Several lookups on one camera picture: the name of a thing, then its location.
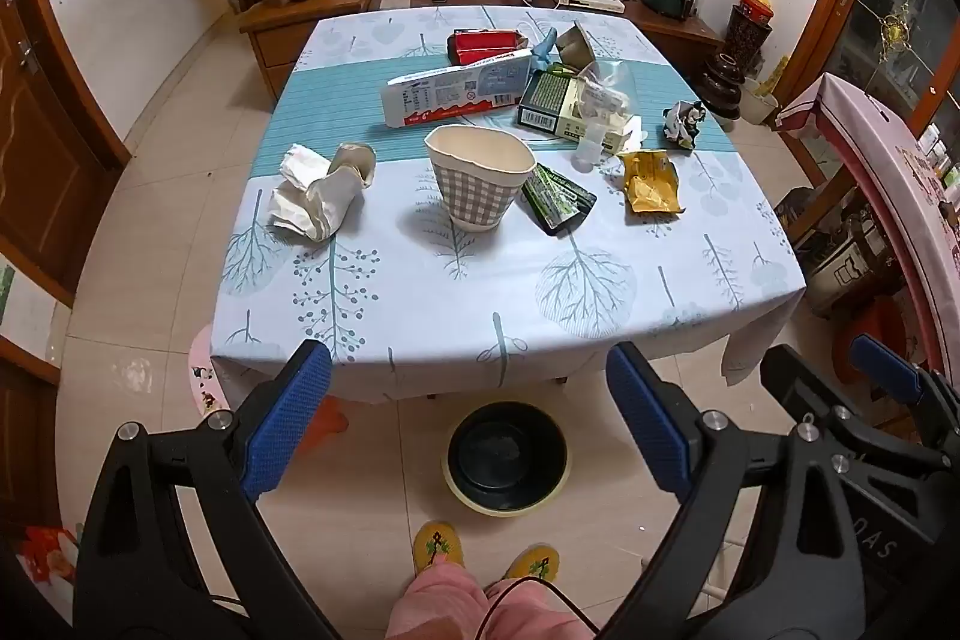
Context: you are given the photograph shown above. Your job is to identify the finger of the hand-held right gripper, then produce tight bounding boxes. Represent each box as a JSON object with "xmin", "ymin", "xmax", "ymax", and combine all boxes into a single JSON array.
[
  {"xmin": 850, "ymin": 335, "xmax": 960, "ymax": 451},
  {"xmin": 761, "ymin": 344, "xmax": 947, "ymax": 470}
]

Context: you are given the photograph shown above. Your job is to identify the checkered paper cup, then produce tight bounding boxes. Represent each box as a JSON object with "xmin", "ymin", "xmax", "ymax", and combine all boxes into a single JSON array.
[{"xmin": 424, "ymin": 124, "xmax": 538, "ymax": 234}]

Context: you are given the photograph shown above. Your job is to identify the brown paper cup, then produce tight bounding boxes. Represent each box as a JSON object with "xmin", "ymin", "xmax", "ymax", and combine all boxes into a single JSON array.
[{"xmin": 553, "ymin": 20, "xmax": 597, "ymax": 67}]

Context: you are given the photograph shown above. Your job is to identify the crumpled white tissue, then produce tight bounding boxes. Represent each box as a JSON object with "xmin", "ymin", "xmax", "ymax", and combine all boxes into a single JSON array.
[{"xmin": 268, "ymin": 143, "xmax": 337, "ymax": 242}]

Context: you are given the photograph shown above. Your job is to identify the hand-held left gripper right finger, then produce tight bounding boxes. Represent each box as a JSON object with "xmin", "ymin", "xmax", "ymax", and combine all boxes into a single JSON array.
[{"xmin": 604, "ymin": 340, "xmax": 897, "ymax": 640}]

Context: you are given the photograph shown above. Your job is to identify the dark red carved vase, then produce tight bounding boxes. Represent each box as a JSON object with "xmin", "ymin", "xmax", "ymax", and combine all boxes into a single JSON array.
[{"xmin": 726, "ymin": 0, "xmax": 773, "ymax": 79}]

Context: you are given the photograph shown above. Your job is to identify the yellow snack wrapper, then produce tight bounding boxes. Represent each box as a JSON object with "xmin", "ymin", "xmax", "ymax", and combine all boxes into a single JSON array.
[{"xmin": 616, "ymin": 149, "xmax": 689, "ymax": 225}]

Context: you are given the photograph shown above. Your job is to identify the table with pink cloth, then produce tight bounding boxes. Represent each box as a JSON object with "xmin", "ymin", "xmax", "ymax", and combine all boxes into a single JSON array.
[{"xmin": 776, "ymin": 72, "xmax": 960, "ymax": 371}]

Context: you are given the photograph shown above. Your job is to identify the green and cream box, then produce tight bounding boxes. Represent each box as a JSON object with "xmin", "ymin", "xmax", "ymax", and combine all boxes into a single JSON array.
[{"xmin": 559, "ymin": 85, "xmax": 647, "ymax": 155}]

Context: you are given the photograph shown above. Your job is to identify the pink cartoon stool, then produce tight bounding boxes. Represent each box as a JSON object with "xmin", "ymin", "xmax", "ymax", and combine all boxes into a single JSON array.
[{"xmin": 187, "ymin": 323, "xmax": 233, "ymax": 416}]

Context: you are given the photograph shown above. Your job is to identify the yellow slipper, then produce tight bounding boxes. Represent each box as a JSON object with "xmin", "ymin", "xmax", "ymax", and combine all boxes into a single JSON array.
[
  {"xmin": 504, "ymin": 542, "xmax": 560, "ymax": 585},
  {"xmin": 412, "ymin": 520, "xmax": 466, "ymax": 577}
]

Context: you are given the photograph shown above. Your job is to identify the black basin with yellow rim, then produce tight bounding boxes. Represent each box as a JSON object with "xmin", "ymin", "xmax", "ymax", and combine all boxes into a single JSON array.
[{"xmin": 442, "ymin": 401, "xmax": 571, "ymax": 519}]

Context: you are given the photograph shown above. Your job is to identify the brown wooden door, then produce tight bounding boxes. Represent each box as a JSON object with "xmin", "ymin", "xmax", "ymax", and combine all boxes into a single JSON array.
[{"xmin": 0, "ymin": 0, "xmax": 125, "ymax": 304}]

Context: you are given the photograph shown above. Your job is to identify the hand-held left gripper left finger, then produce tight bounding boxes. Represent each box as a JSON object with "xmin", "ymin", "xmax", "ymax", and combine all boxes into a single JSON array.
[{"xmin": 73, "ymin": 338, "xmax": 342, "ymax": 640}]

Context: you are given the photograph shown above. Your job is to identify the green black snack packet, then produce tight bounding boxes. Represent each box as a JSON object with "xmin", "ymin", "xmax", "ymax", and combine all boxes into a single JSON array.
[{"xmin": 521, "ymin": 164, "xmax": 599, "ymax": 238}]

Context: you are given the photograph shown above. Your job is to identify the small clear plastic cup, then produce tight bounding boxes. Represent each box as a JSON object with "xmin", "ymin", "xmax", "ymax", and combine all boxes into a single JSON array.
[{"xmin": 574, "ymin": 115, "xmax": 607, "ymax": 172}]

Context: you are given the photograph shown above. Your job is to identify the red printed bag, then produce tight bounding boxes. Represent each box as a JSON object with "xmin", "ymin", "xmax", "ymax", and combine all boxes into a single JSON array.
[{"xmin": 15, "ymin": 524, "xmax": 80, "ymax": 600}]

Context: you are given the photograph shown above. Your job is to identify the crushed white paper cup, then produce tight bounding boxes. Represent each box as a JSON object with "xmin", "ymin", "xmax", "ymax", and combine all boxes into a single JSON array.
[{"xmin": 304, "ymin": 141, "xmax": 376, "ymax": 240}]

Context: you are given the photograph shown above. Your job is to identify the long white red box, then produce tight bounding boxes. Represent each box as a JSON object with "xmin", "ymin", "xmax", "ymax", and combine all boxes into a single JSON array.
[{"xmin": 379, "ymin": 61, "xmax": 532, "ymax": 131}]

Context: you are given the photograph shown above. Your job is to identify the black carved vase stand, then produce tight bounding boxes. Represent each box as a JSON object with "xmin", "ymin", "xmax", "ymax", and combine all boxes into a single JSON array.
[{"xmin": 697, "ymin": 51, "xmax": 743, "ymax": 120}]

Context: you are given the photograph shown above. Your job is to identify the blue face mask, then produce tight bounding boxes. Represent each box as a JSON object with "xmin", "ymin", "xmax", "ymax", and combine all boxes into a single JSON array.
[{"xmin": 529, "ymin": 26, "xmax": 560, "ymax": 75}]

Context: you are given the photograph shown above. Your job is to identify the thin black cable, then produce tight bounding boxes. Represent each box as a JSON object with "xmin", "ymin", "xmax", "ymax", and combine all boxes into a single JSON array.
[{"xmin": 480, "ymin": 576, "xmax": 601, "ymax": 640}]

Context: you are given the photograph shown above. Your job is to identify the person's legs in pink pants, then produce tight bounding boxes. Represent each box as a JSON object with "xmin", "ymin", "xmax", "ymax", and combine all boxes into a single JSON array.
[{"xmin": 386, "ymin": 561, "xmax": 601, "ymax": 640}]

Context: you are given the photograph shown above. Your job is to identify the red cardboard box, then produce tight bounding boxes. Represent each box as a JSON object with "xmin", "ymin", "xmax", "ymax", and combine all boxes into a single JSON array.
[{"xmin": 448, "ymin": 29, "xmax": 530, "ymax": 67}]

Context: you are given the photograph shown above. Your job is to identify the clear plastic packaging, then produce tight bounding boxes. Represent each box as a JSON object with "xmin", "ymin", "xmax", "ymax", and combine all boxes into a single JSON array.
[{"xmin": 574, "ymin": 61, "xmax": 638, "ymax": 124}]

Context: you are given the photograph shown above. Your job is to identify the crumpled black white wrapper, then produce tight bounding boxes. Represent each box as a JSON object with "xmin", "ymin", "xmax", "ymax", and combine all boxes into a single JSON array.
[{"xmin": 661, "ymin": 100, "xmax": 710, "ymax": 150}]

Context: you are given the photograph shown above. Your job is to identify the leaf print tablecloth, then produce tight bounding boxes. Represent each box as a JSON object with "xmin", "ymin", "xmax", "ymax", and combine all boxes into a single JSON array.
[{"xmin": 208, "ymin": 4, "xmax": 807, "ymax": 402}]

